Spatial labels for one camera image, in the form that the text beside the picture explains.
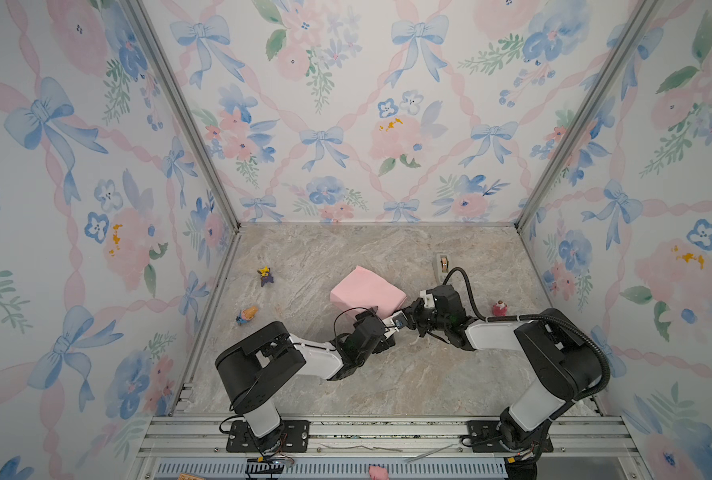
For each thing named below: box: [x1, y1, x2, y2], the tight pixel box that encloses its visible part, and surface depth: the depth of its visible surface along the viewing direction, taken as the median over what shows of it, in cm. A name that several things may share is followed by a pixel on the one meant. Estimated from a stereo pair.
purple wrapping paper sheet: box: [330, 265, 407, 321], surface depth 95 cm
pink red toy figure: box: [492, 300, 509, 317], surface depth 94 cm
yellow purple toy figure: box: [257, 266, 274, 287], surface depth 105 cm
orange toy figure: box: [236, 306, 258, 325], surface depth 95 cm
